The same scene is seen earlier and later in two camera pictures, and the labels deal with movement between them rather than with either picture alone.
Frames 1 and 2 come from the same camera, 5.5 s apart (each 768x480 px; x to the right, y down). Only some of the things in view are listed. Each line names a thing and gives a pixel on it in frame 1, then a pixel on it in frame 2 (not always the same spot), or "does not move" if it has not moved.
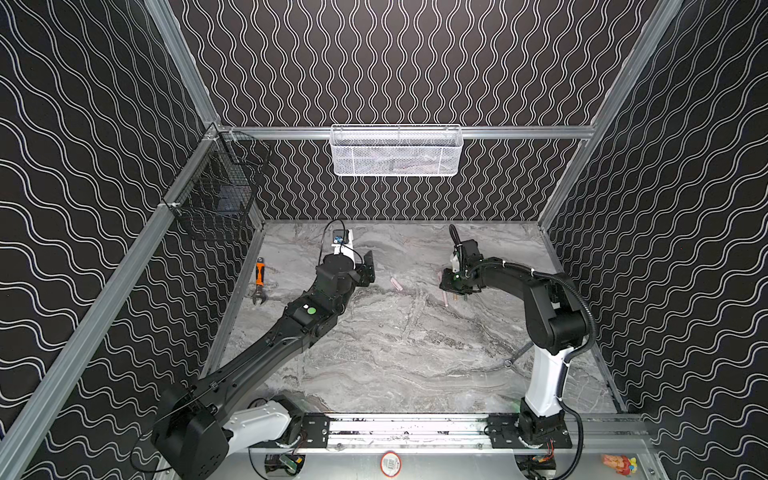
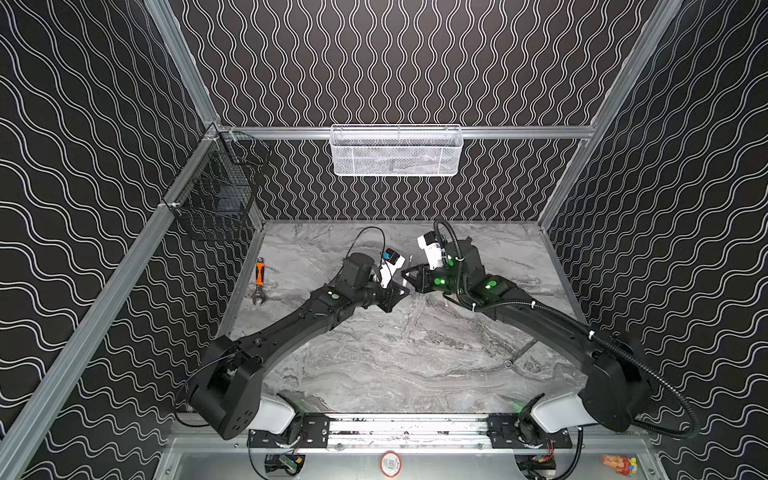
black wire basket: x=221 y=188 does not move
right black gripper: x=455 y=281 to x=423 y=280
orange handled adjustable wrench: x=259 y=280 does not move
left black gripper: x=366 y=270 to x=390 y=294
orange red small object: x=621 y=463 does not move
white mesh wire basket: x=396 y=150 does not move
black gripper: x=343 y=242 to x=389 y=266
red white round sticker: x=390 y=464 does not move
